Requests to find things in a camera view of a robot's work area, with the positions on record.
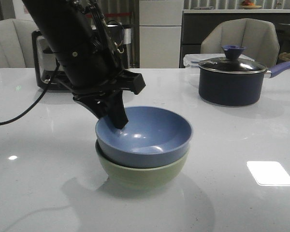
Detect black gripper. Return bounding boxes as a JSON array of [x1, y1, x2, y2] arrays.
[[59, 69, 145, 129]]

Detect blue bowl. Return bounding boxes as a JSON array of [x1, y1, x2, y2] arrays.
[[95, 106, 193, 168]]

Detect green bowl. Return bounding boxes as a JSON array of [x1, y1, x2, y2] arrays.
[[95, 142, 188, 189]]

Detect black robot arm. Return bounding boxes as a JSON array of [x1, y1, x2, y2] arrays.
[[24, 0, 145, 129]]

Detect black chrome four-slot toaster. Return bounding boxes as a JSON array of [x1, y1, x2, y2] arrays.
[[32, 24, 132, 89]]

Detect red barrier tape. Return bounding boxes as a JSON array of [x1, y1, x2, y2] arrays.
[[87, 12, 131, 19]]

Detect clear plastic food container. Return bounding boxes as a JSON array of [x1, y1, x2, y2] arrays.
[[183, 53, 255, 69]]

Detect white refrigerator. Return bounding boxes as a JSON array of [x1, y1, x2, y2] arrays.
[[139, 0, 184, 68]]

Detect grey armchair left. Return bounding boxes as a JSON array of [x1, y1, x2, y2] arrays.
[[0, 18, 38, 68]]

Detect grey armchair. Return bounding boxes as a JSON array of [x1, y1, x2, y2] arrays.
[[0, 18, 38, 68], [201, 18, 280, 67]]

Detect dark blue saucepan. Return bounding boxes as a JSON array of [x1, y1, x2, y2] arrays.
[[199, 61, 290, 106]]

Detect glass pot lid blue knob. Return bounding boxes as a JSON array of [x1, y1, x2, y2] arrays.
[[199, 45, 267, 74]]

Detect grey armchair right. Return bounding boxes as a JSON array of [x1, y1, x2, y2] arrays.
[[201, 18, 280, 67]]

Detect fruit plate on counter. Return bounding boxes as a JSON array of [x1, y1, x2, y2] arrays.
[[240, 0, 262, 10]]

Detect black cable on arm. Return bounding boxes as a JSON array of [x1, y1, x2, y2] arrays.
[[0, 60, 61, 126]]

